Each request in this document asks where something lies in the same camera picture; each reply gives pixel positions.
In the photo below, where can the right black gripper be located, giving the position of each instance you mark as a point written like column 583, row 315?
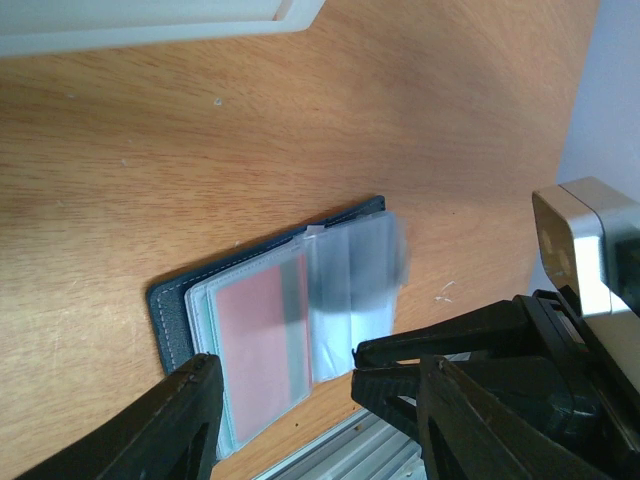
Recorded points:
column 536, row 356

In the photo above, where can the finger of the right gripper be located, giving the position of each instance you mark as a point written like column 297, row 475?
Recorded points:
column 390, row 393

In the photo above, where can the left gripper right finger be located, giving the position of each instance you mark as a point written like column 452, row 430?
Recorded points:
column 467, row 433

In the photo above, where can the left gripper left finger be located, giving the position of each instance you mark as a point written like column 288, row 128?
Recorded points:
column 170, row 432

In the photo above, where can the dark blue card holder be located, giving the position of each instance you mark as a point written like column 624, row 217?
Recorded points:
column 356, row 263

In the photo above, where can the red card in holder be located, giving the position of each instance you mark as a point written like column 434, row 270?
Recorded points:
column 262, row 318

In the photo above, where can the white plastic tray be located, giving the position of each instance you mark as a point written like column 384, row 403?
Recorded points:
column 45, row 27

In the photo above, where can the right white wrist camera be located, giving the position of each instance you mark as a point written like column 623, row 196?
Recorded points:
column 588, row 235

